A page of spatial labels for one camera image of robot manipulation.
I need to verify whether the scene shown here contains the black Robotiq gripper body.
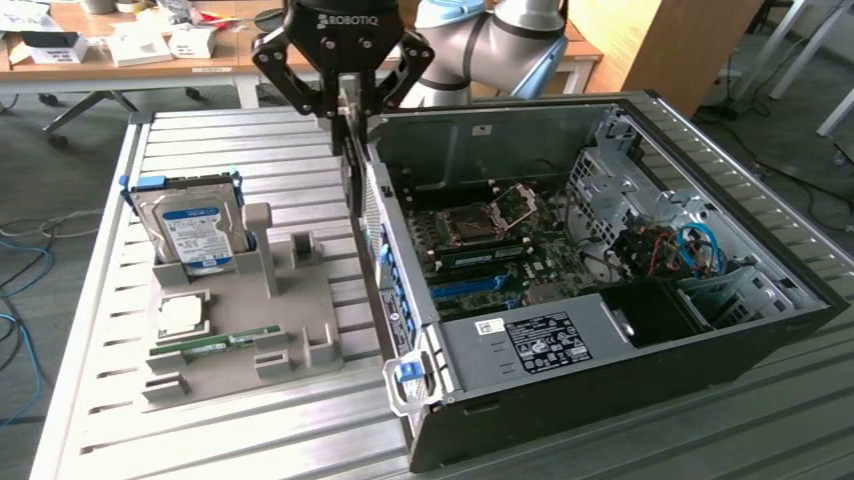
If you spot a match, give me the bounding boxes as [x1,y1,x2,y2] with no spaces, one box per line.
[282,0,405,75]

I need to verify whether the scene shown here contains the black monitor stand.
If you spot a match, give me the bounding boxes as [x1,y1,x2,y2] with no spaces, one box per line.
[253,7,288,32]

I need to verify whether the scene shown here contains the white labelled box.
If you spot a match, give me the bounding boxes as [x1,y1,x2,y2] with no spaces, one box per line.
[165,27,218,60]

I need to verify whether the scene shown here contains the open white box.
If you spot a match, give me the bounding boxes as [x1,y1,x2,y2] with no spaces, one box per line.
[105,30,174,68]

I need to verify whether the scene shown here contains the wooden top desk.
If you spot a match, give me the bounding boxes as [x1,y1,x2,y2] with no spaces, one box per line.
[0,0,605,109]

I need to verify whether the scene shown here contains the open metal socket cover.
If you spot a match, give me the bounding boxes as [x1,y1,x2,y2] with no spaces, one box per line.
[489,182,543,232]

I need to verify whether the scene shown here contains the white box black lid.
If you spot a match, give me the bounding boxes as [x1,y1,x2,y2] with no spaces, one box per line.
[18,30,89,65]

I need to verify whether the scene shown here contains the metal CPU socket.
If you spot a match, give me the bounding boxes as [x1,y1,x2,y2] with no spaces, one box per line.
[435,203,509,247]

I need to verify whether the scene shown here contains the blue-labelled hard drive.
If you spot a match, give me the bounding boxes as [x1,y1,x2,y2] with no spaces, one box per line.
[118,172,245,277]

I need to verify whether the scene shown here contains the white printed papers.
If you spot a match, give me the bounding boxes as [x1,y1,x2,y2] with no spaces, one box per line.
[0,0,65,34]

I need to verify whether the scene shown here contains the wooden cabinet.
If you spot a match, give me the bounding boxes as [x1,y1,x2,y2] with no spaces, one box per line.
[565,0,765,119]

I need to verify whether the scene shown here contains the flat cardboard box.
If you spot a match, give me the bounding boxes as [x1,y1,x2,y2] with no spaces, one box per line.
[0,34,34,71]

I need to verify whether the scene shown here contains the blue card retainer strip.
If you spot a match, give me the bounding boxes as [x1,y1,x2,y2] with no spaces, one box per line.
[376,223,420,346]

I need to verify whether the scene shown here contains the perforated metal disk bay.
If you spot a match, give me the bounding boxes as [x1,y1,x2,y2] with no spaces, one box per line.
[565,144,672,241]

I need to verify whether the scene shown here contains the green RAM stick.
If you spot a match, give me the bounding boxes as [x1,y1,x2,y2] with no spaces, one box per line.
[153,324,281,347]
[433,241,536,270]
[146,334,258,357]

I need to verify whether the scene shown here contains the green Dell motherboard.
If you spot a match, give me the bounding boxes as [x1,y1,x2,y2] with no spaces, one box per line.
[401,192,605,322]

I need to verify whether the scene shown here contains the blue expansion slot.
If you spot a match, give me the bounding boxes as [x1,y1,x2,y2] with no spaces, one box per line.
[428,273,509,302]

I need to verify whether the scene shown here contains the grey finned chipset heatsink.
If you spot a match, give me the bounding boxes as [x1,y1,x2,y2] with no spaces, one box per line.
[524,283,569,307]

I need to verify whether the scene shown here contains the silver CPU chip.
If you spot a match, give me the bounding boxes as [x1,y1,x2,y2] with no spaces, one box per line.
[156,294,212,342]

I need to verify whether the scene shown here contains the grey power supply unit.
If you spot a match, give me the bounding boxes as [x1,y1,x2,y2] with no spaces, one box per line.
[425,294,632,396]

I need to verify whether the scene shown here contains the blue case latch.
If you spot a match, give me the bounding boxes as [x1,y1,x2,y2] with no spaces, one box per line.
[390,360,427,385]

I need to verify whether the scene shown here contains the white table leg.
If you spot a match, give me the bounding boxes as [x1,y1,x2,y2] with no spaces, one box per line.
[816,89,854,137]

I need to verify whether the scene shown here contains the grey parts rack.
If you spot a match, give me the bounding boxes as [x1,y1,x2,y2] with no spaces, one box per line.
[136,201,346,414]

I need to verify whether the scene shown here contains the slanted metal disk bay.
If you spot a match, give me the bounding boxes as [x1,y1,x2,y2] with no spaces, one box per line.
[672,262,799,331]

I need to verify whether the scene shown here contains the black open PC case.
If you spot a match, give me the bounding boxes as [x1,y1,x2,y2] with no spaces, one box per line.
[340,89,854,474]

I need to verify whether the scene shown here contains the white floor cable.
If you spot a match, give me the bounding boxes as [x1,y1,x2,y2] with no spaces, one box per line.
[0,209,105,240]

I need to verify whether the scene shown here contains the black wired connector block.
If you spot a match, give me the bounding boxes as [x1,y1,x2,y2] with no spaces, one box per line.
[607,227,676,280]

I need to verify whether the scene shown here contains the blue disk wire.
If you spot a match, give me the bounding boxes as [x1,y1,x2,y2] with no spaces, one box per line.
[673,222,729,279]

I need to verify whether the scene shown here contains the black floor cable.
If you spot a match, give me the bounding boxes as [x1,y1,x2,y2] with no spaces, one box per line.
[752,149,854,231]

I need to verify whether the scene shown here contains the blue floor cable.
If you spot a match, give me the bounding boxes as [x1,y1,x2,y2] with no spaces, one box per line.
[0,239,52,429]

